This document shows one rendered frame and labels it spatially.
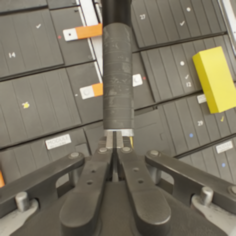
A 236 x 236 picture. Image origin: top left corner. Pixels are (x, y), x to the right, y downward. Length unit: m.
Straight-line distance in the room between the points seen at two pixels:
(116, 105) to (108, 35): 0.10
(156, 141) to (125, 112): 0.20
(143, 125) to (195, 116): 0.15
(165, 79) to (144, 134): 0.15
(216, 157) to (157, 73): 0.27
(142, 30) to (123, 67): 0.25
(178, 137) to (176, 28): 0.29
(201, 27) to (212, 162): 0.37
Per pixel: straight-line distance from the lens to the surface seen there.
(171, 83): 0.45
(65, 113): 0.38
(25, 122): 0.40
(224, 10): 0.67
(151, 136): 0.40
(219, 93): 0.49
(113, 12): 0.28
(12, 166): 0.42
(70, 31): 0.45
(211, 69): 0.49
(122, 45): 0.25
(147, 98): 0.43
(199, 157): 0.48
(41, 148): 0.39
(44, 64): 0.42
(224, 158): 0.54
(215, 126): 0.51
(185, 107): 0.46
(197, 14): 0.58
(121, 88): 0.23
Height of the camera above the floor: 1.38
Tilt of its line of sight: 78 degrees down
